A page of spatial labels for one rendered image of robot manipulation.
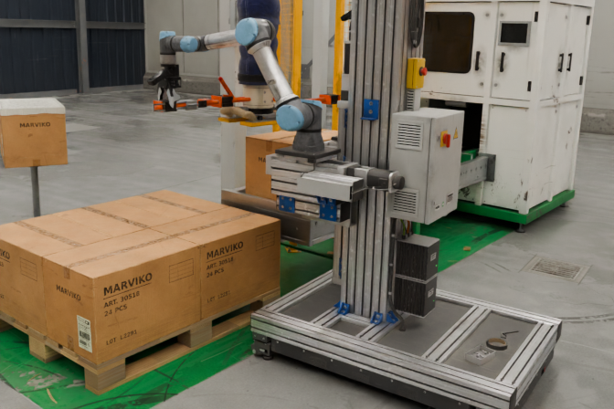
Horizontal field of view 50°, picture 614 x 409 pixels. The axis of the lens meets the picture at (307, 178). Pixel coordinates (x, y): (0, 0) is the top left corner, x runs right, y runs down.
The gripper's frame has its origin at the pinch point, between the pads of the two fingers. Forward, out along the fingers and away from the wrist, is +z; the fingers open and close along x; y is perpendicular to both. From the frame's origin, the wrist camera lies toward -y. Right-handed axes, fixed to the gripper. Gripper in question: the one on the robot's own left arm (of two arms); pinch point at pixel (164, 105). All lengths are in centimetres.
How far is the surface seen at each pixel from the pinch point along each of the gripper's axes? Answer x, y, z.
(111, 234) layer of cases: 18, -22, 66
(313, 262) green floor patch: 24, 133, 120
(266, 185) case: 6, 72, 52
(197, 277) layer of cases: -25, 0, 82
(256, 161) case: 14, 71, 39
